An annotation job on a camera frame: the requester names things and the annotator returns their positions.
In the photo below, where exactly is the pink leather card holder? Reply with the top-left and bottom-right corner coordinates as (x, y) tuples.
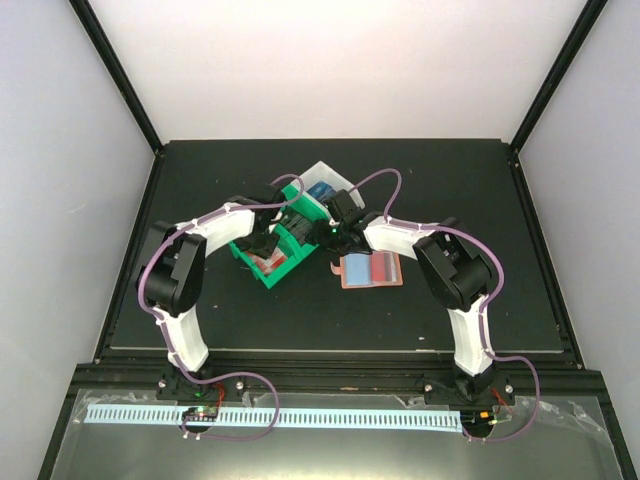
(330, 252), (404, 289)

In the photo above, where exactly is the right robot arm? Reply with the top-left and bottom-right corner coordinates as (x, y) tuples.
(307, 190), (497, 403)

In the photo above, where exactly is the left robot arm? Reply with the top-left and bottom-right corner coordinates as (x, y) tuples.
(137, 184), (288, 399)

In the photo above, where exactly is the red credit card stack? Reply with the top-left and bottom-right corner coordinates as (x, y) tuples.
(248, 248), (288, 277)

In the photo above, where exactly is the green bin with red cards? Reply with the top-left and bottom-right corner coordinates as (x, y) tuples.
(229, 226), (304, 289)

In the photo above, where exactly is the black credit card stack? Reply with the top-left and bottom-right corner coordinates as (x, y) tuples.
(280, 211), (313, 245)

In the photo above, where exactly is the green bin with black cards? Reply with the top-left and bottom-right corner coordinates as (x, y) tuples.
(274, 193), (329, 261)

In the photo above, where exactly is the blue credit card stack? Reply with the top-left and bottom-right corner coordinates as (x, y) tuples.
(307, 181), (336, 203)

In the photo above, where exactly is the white bin with blue cards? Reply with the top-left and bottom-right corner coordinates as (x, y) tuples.
(297, 160), (364, 209)

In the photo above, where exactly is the left circuit board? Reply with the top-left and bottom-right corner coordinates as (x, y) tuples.
(181, 406), (219, 425)

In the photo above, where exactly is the circuit board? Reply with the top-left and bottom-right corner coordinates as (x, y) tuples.
(460, 410), (499, 428)
(181, 406), (219, 425)

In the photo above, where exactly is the right circuit board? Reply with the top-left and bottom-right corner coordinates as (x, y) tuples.
(460, 410), (499, 428)

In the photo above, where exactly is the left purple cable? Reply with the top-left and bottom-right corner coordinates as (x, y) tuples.
(137, 173), (307, 444)

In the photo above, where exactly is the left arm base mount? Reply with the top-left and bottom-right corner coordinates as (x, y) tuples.
(156, 365), (248, 405)

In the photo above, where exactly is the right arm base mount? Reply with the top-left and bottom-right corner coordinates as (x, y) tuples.
(416, 366), (515, 408)

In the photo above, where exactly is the white slotted cable duct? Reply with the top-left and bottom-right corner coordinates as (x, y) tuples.
(84, 404), (463, 433)

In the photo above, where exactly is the left black frame post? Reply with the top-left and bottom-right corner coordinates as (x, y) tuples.
(69, 0), (164, 155)

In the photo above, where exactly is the black frame post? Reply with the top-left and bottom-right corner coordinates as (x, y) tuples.
(69, 0), (164, 155)
(510, 0), (608, 154)

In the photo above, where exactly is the right black frame post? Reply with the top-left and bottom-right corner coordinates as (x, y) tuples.
(510, 0), (608, 154)

